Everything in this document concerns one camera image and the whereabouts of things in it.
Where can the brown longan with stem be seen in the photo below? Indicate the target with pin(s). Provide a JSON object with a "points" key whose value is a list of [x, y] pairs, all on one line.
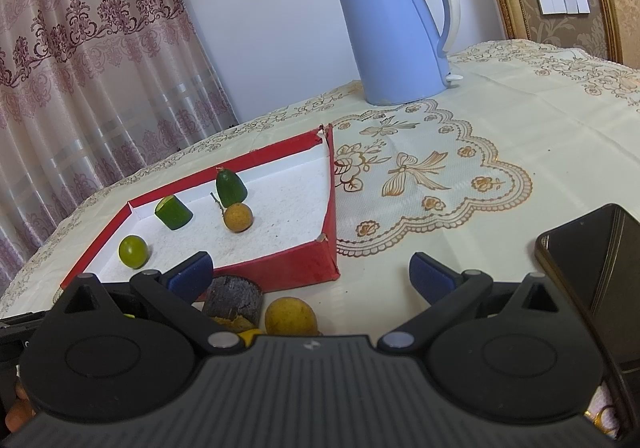
{"points": [[238, 217]]}

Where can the black smartphone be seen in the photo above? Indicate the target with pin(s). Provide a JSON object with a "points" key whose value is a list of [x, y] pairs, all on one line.
{"points": [[594, 259]]}

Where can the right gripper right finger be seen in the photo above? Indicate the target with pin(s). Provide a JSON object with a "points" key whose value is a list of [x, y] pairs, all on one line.
{"points": [[512, 352]]}

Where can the green cucumber end piece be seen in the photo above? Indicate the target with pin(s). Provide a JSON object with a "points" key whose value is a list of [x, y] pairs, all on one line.
{"points": [[230, 188]]}

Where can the green round fruit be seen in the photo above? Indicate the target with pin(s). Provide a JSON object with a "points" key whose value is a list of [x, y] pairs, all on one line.
{"points": [[133, 251]]}

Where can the blue electric kettle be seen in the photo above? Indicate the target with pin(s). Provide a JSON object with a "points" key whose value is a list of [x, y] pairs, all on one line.
{"points": [[400, 53]]}

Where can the cream embroidered tablecloth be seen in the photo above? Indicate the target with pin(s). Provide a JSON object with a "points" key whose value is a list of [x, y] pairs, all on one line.
{"points": [[532, 137]]}

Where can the dark eggplant piece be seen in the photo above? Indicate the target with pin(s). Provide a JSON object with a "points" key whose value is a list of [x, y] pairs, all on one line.
{"points": [[234, 302]]}

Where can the patterned pink curtain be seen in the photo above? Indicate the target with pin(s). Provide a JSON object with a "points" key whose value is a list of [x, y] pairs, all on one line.
{"points": [[91, 92]]}

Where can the yellow brown longan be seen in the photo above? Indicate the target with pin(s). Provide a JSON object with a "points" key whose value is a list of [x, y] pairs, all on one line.
{"points": [[291, 317]]}

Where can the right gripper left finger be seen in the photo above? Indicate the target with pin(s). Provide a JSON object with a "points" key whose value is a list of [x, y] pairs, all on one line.
{"points": [[112, 351]]}

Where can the red shallow cardboard tray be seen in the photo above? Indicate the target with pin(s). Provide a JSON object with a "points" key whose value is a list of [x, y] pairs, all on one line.
{"points": [[292, 242]]}

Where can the green cucumber cylinder piece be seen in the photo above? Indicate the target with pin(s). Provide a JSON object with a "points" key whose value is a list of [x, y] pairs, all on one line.
{"points": [[172, 212]]}

